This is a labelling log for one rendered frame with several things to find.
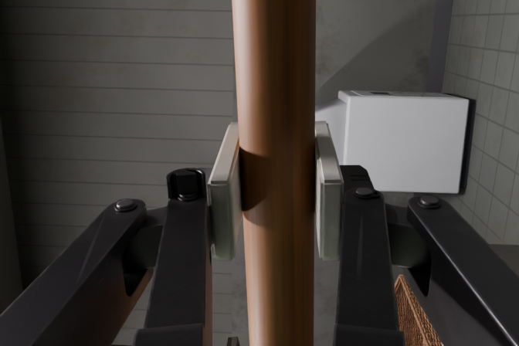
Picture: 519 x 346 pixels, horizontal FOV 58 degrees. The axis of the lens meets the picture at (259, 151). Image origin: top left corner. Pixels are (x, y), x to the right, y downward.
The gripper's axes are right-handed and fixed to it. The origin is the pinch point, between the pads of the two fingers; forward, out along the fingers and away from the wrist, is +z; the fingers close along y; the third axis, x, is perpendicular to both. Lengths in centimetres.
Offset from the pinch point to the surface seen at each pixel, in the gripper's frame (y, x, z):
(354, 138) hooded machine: 44, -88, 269
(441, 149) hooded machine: 99, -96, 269
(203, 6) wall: -60, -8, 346
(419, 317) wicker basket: 47, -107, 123
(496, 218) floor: 118, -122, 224
